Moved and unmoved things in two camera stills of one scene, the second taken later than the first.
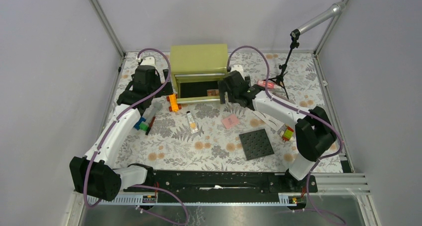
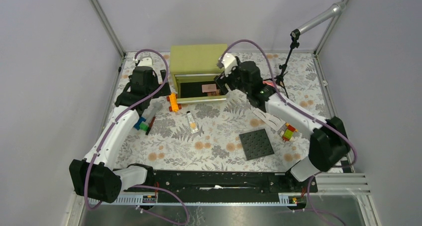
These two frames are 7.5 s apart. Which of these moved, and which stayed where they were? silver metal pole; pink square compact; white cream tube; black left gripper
Moved: pink square compact
Stayed: black left gripper; silver metal pole; white cream tube
